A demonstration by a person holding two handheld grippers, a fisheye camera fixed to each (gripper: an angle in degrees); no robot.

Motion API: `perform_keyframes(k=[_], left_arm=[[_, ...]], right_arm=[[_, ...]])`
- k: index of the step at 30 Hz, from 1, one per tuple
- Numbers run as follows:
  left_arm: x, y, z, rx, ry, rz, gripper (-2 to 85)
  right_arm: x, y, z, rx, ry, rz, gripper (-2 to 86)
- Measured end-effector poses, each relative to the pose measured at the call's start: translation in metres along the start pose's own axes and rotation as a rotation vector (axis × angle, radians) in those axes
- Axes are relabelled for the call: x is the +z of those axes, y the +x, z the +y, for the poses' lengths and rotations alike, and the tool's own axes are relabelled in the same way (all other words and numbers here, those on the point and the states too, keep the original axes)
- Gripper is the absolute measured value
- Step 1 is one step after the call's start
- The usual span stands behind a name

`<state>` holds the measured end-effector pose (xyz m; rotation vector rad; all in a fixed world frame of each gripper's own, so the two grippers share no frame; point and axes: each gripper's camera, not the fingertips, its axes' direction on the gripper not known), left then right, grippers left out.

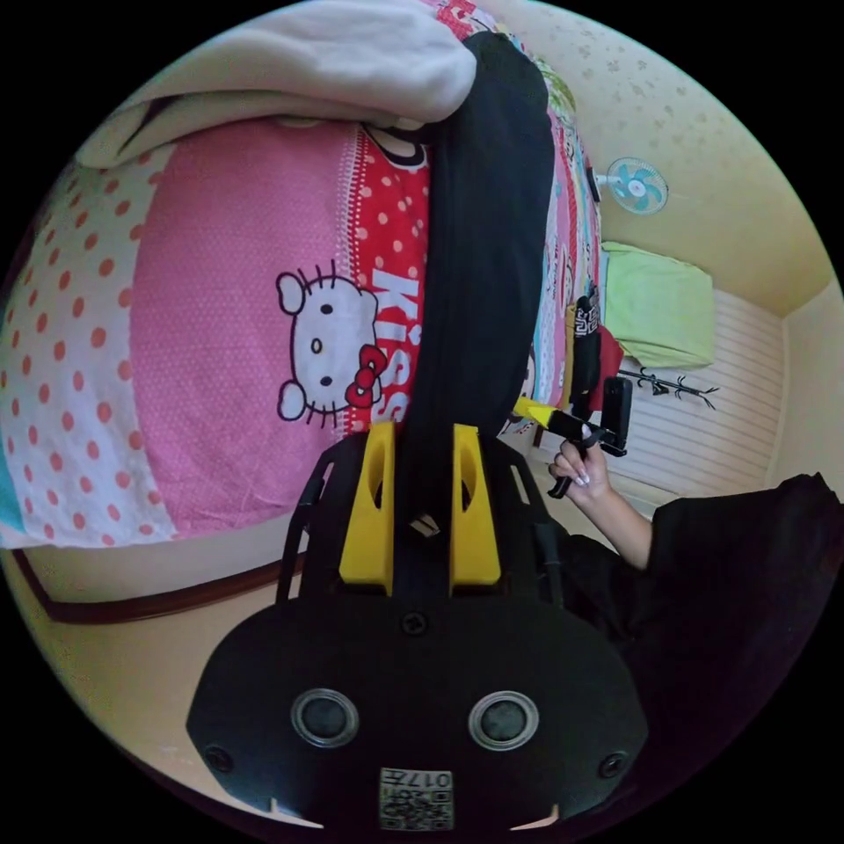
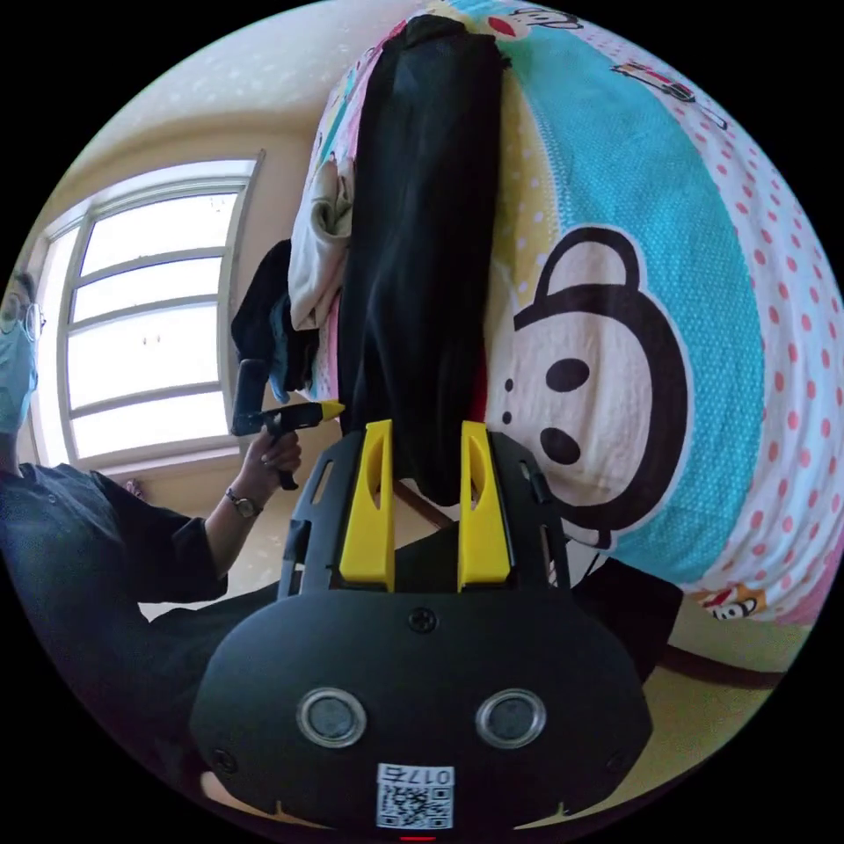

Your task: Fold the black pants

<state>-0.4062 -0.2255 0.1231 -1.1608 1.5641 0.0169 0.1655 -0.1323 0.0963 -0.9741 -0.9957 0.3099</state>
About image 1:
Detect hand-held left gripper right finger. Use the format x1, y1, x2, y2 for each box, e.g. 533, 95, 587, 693
451, 424, 502, 590

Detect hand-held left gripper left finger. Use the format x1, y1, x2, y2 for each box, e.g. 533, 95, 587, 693
338, 421, 397, 590

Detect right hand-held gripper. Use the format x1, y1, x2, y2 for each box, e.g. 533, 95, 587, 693
513, 396, 611, 500

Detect black pants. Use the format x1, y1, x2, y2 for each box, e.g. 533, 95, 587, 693
395, 29, 556, 528

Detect person's right forearm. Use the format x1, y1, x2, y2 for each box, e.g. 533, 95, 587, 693
583, 486, 656, 572

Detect person's right hand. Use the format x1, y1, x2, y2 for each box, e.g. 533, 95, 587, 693
548, 441, 615, 507

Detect pile of clothes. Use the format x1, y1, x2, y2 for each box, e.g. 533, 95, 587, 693
565, 287, 625, 413

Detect black coat stand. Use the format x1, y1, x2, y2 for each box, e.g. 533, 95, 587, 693
618, 367, 721, 411

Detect green curtain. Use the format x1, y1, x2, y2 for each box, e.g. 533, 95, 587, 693
600, 240, 717, 370

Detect person's body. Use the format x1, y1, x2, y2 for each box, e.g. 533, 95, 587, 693
560, 470, 844, 816

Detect bed with cartoon printed sheet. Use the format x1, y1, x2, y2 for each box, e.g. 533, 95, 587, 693
0, 0, 605, 628

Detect cream blanket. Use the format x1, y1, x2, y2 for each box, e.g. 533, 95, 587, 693
73, 0, 478, 170

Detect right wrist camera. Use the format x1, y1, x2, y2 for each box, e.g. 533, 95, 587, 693
602, 375, 636, 458

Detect wall fan with blue blades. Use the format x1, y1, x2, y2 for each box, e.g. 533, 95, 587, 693
592, 156, 669, 215

